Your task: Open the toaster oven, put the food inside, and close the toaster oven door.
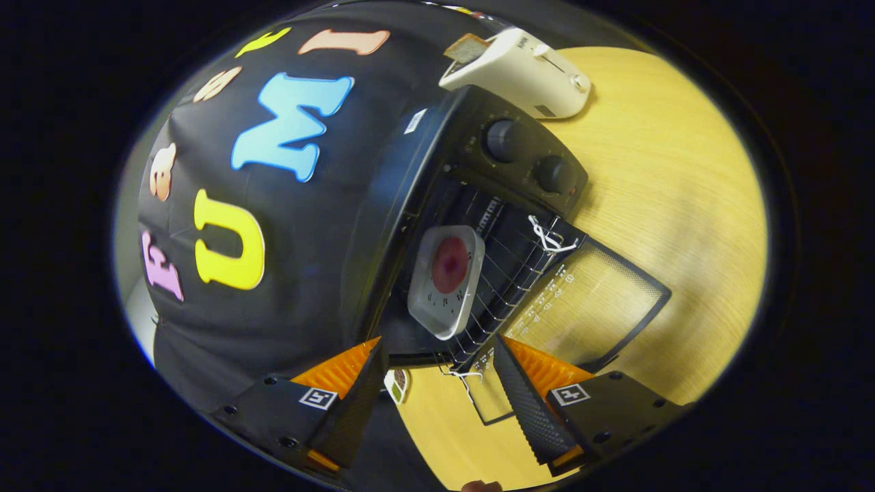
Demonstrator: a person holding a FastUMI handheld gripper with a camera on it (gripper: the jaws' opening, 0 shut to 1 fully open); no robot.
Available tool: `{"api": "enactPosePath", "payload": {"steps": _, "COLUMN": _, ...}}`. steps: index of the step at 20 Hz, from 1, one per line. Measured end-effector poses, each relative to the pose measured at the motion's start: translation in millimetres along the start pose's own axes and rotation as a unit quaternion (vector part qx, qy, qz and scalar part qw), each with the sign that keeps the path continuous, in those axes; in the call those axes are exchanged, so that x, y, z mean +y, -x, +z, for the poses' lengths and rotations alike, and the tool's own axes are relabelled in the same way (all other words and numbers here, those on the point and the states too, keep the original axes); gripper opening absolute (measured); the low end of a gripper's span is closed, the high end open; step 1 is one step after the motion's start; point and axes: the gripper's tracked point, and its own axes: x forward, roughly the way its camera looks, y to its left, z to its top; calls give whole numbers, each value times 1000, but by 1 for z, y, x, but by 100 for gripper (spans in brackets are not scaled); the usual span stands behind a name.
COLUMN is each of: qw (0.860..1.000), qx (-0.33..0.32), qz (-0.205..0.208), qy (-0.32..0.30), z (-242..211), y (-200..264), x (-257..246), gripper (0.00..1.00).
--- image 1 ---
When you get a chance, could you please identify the wire oven rack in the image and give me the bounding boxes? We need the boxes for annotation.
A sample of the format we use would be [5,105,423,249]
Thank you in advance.
[437,198,582,373]

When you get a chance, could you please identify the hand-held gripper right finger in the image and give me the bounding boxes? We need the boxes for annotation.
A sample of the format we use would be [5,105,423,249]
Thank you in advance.
[492,334,686,478]

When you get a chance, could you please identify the brown bread slice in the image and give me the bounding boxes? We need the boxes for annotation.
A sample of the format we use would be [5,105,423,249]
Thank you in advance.
[443,33,492,66]

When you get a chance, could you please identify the pink round ham slice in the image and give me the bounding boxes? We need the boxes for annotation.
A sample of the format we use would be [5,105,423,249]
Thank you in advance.
[432,237,470,295]

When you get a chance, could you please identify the white pop-up toaster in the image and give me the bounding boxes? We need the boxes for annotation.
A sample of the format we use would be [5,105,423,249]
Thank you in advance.
[439,27,592,120]

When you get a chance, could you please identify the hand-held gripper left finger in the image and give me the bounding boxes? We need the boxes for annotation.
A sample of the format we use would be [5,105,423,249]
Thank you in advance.
[212,336,390,477]

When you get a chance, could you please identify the white square plate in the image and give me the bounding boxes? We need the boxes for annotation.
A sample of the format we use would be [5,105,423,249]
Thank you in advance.
[407,225,486,341]

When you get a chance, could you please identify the white string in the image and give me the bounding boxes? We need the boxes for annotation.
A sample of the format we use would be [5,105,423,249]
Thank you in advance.
[528,215,578,254]
[441,366,487,405]

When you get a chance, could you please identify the black toaster oven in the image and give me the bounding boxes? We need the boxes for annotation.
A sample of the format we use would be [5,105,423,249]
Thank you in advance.
[342,85,672,428]

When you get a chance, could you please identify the white sectioned grain dish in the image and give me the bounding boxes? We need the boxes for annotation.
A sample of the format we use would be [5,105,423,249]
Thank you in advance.
[384,369,411,404]

